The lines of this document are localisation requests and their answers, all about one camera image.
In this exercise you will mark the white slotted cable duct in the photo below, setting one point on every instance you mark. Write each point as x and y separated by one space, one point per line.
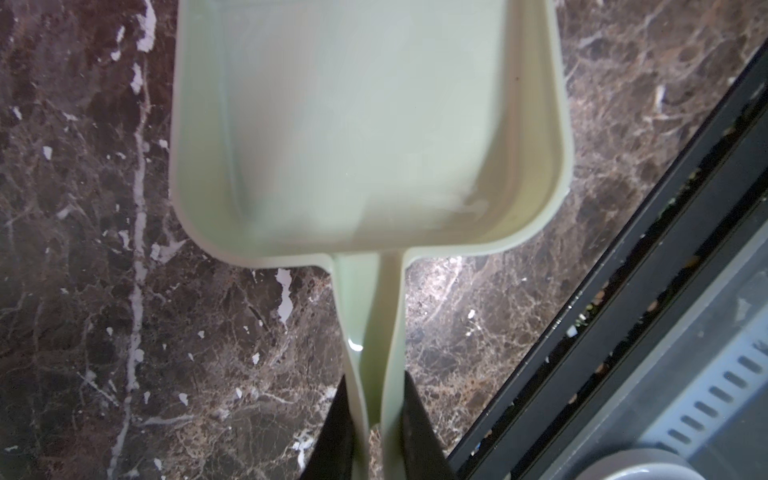
728 382

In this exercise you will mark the light green plastic dustpan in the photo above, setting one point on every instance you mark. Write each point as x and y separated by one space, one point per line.
358 137

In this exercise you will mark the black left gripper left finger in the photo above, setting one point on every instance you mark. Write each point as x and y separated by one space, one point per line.
332 456

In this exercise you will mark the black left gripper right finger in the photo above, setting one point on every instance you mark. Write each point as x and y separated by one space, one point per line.
424 458

